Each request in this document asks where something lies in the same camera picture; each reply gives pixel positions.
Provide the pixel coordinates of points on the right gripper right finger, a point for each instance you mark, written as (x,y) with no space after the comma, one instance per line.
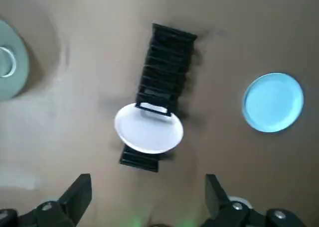
(249,218)

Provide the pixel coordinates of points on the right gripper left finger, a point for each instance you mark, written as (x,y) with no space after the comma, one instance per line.
(49,214)

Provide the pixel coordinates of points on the glass pot lid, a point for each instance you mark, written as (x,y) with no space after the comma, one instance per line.
(7,62)

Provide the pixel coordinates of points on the light blue plate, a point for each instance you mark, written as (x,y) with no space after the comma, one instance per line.
(274,102)

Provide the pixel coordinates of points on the white plate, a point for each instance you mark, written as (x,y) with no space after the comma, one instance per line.
(147,135)

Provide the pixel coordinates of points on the pale green steel pot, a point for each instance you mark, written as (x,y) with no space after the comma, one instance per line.
(21,62)

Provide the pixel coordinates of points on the black dish rack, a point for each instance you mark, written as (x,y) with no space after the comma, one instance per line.
(167,62)

